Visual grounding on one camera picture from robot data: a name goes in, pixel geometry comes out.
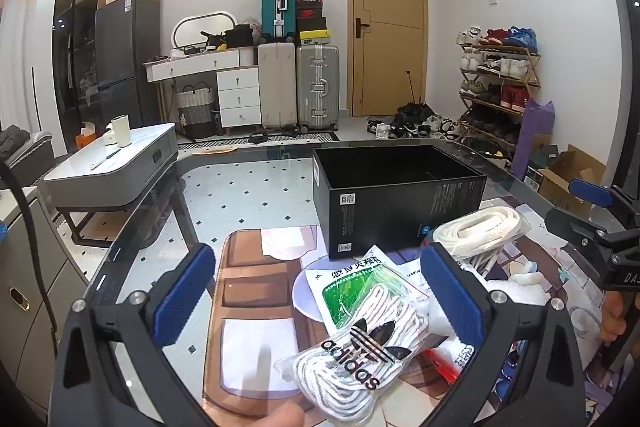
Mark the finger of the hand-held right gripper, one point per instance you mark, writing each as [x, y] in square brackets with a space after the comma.
[590, 193]
[575, 227]

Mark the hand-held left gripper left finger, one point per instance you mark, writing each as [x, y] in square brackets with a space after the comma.
[185, 292]

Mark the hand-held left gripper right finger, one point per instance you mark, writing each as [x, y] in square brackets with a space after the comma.
[450, 302]

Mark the white foam piece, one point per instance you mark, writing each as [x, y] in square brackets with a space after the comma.
[520, 293]

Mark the bag of white shoelaces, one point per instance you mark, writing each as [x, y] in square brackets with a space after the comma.
[475, 227]

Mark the black cardboard box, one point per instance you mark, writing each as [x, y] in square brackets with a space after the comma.
[380, 212]

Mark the bag of black-white shoelaces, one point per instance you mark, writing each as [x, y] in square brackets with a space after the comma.
[340, 372]

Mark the person's right hand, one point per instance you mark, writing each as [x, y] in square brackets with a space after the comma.
[612, 317]

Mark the person's left hand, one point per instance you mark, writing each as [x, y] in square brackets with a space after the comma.
[282, 418]

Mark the open brown cardboard box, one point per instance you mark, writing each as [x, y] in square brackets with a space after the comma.
[575, 177]

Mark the white paper sheet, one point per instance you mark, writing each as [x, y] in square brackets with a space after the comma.
[410, 272]

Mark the dark shoe box barcode label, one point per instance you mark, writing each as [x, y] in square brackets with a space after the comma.
[535, 174]

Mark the printed desk mat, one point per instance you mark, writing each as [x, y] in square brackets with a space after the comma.
[250, 267]

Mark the purple rolled yoga mat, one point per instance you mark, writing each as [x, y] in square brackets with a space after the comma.
[532, 132]

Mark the green and white medicine packet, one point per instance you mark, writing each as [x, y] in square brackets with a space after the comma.
[345, 294]

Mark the black woven basket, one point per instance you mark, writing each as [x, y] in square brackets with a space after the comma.
[487, 151]

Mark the lilac round pad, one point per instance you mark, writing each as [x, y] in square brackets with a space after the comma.
[305, 292]

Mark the wooden shoe rack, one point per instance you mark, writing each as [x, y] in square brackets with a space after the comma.
[531, 79]

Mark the white and grey coffee table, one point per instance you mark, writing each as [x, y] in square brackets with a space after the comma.
[125, 167]

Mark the grey side cabinet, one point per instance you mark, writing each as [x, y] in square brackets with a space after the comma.
[45, 297]

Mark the rows of assorted sneakers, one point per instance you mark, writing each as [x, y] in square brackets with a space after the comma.
[500, 67]

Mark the white cup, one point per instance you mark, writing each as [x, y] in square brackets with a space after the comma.
[119, 132]

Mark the orange bag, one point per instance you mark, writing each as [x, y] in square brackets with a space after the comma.
[85, 142]

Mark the woven laundry basket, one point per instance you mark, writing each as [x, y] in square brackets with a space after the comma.
[196, 112]

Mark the heap of loose shoes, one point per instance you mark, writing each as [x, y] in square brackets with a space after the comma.
[415, 119]

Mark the white dressing table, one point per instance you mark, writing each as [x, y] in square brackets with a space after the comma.
[235, 97]

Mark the black folded umbrella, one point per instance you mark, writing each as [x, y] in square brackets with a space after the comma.
[412, 87]

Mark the grey sofa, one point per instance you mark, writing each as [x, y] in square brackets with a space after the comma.
[25, 152]

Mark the beige suitcase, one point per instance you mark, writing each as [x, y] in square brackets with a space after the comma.
[277, 87]

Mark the dark grey refrigerator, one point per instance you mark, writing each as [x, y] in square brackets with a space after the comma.
[125, 57]

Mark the white ribbed container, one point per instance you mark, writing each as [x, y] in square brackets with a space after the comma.
[247, 57]

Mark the silver suitcase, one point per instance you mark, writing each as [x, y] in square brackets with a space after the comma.
[317, 87]

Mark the wooden door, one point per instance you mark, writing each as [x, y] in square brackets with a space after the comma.
[390, 32]

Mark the black bag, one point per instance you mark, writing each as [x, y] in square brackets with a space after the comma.
[242, 37]

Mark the oval white-framed mirror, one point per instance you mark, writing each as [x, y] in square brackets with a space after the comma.
[200, 29]

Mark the black glass cabinet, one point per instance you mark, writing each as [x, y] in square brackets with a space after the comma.
[75, 32]

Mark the teal suitcase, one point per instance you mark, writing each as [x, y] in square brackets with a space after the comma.
[277, 7]

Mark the black shoe box red label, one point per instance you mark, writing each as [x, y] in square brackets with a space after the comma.
[310, 9]

